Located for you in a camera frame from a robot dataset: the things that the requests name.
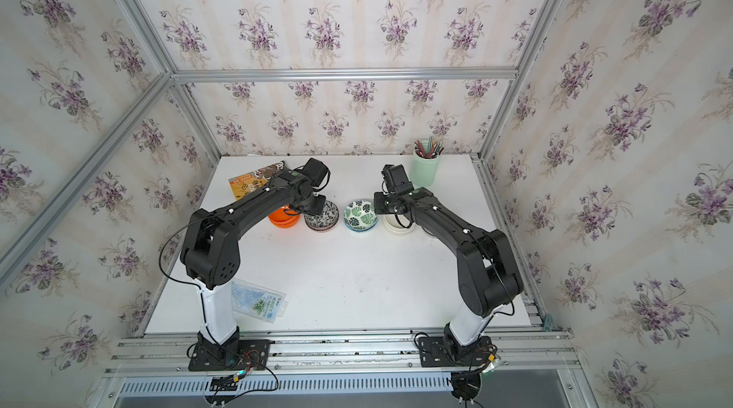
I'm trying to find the large cream bowl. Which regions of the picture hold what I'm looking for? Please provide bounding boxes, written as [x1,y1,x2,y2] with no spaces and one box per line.
[383,214,416,235]

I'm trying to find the dark patterned bowl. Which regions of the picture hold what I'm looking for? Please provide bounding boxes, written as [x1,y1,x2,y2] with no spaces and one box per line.
[305,200,340,232]

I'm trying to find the orange bowl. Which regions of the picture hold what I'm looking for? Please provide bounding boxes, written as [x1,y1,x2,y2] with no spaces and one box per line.
[268,207,301,229]

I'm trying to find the green leaf bowl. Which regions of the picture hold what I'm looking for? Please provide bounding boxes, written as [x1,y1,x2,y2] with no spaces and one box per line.
[344,199,378,232]

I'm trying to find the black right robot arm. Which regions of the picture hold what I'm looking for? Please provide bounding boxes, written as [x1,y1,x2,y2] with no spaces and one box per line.
[374,165,524,347]

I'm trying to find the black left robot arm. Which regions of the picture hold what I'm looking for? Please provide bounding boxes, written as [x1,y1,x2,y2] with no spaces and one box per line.
[179,158,330,346]

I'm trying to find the pale green pen cup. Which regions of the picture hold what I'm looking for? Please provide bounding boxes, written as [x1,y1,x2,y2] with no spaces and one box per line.
[410,137,443,188]

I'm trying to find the orange illustrated booklet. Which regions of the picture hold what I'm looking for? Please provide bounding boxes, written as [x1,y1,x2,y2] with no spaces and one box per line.
[228,161,286,200]

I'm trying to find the clear plastic packet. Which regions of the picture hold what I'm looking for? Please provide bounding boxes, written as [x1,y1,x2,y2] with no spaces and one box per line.
[231,279,288,323]

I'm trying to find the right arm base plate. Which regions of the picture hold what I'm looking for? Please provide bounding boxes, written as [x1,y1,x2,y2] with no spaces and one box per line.
[412,326,497,369]

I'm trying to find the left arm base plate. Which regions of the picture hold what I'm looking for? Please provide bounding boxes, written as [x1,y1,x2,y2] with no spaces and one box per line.
[188,333,271,372]

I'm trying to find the aluminium rail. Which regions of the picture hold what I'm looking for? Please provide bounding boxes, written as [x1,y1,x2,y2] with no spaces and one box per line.
[103,328,581,377]

